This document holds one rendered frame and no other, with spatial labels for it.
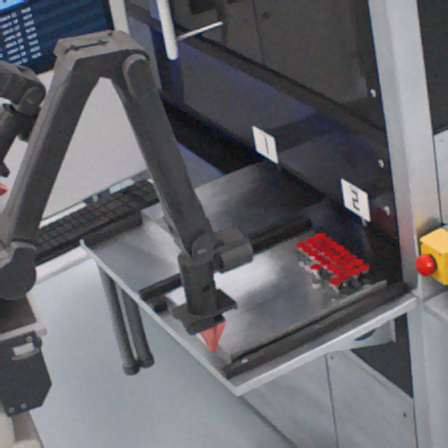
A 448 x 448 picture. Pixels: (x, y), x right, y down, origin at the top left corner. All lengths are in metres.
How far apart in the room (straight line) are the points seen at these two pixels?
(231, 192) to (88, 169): 0.42
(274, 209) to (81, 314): 1.57
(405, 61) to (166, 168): 0.45
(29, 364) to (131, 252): 0.54
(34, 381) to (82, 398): 1.54
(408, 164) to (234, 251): 0.34
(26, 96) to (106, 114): 0.74
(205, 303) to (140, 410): 1.50
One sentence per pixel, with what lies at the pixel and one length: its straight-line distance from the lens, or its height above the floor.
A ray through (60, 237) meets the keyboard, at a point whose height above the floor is 0.83.
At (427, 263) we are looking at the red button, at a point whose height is 1.01.
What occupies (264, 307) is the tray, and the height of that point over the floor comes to 0.88.
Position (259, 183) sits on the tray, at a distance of 2.75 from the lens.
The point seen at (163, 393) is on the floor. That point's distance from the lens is 3.63.
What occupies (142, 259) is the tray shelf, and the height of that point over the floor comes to 0.88.
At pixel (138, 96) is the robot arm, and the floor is 1.47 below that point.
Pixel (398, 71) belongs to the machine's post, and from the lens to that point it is 2.05.
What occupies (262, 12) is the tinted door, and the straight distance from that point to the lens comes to 2.42.
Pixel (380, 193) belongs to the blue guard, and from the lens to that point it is 2.25.
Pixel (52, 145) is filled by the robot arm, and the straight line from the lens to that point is 1.82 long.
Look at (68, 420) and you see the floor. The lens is 3.62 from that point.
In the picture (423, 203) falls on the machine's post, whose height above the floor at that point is 1.08.
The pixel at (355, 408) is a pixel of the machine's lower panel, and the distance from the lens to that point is 2.75.
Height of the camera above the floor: 2.16
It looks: 30 degrees down
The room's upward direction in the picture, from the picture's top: 11 degrees counter-clockwise
